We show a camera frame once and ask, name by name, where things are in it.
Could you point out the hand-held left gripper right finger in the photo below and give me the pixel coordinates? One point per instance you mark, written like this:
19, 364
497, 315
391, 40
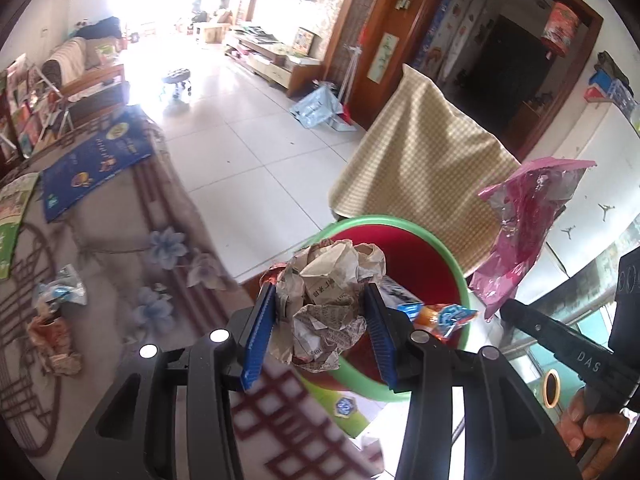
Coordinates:
380, 335

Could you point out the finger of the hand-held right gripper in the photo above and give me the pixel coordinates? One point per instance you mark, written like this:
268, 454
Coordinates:
550, 340

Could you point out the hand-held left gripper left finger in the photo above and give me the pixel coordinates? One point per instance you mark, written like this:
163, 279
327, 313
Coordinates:
260, 330

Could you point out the orange snack wrapper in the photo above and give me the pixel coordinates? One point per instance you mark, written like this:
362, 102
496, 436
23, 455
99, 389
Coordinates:
440, 320

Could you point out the newspaper ball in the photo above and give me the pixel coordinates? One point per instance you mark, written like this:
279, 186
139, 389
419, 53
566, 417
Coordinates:
325, 300

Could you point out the green red watermelon bin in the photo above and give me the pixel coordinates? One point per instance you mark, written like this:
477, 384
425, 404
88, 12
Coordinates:
415, 265

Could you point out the pink plastic wrapper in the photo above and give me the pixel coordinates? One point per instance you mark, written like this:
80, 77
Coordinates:
525, 220

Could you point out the person's right hand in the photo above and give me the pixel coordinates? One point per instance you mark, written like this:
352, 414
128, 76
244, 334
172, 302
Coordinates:
600, 427

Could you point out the green white packet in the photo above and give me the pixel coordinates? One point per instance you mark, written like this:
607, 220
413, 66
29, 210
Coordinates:
345, 407

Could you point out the beige checked chair cover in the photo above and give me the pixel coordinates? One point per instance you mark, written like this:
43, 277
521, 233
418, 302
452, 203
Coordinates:
425, 170

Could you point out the blue white plastic wrapper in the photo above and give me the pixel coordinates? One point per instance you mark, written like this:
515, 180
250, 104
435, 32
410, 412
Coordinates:
62, 290

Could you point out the brown snack wrapper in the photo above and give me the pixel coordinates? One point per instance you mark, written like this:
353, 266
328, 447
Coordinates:
55, 342

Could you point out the blue box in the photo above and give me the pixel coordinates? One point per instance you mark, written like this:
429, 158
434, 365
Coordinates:
607, 90

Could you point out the light blue plastic bag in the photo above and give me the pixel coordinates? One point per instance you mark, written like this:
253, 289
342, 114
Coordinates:
317, 107

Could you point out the blue book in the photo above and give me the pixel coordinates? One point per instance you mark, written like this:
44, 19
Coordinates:
95, 162

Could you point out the white mop stand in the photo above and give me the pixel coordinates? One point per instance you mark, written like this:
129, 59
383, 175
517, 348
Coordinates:
352, 75

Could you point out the small dark stool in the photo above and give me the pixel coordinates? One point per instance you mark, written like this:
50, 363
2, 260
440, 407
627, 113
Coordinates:
177, 80

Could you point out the wooden television cabinet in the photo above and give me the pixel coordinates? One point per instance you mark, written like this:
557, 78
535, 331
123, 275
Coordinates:
272, 65

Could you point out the green book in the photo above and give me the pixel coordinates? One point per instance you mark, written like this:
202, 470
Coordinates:
15, 220

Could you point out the wooden coffee table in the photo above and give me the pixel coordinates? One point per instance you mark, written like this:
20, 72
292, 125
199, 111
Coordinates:
100, 92

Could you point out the red hanging lantern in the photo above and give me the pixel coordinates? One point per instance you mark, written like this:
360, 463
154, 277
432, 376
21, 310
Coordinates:
561, 29

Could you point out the cardboard box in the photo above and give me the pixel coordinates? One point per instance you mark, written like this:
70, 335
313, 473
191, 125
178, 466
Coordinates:
215, 32

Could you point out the white book rack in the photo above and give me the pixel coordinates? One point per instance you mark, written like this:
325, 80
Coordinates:
35, 110

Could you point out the colourful printed panel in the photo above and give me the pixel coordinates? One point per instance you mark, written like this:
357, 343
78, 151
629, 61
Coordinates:
450, 25

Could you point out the beige sofa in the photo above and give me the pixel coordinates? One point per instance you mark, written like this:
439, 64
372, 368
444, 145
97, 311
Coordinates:
75, 60

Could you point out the dark clothes pile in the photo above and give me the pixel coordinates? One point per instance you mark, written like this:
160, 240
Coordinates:
102, 27

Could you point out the colourful standing picture frame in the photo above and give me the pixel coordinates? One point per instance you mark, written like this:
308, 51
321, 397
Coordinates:
303, 41

